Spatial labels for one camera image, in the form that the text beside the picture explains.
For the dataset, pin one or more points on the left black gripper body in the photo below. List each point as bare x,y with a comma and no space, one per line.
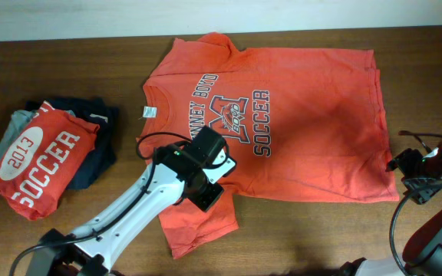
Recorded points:
206,194

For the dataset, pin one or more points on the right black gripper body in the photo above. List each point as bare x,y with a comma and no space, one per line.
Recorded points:
417,172

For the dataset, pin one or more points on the orange McKinney Boyd soccer t-shirt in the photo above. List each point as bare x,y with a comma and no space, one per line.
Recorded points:
302,124

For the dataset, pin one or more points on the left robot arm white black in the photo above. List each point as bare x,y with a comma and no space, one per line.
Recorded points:
187,169

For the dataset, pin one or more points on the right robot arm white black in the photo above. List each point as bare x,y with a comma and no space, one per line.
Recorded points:
422,255

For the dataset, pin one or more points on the folded navy blue shirt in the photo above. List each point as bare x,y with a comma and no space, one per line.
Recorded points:
102,156

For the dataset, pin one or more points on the folded red 2013 soccer shirt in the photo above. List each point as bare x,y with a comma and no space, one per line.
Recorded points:
38,166

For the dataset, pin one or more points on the folded grey shirt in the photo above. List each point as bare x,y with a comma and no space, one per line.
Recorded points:
19,120

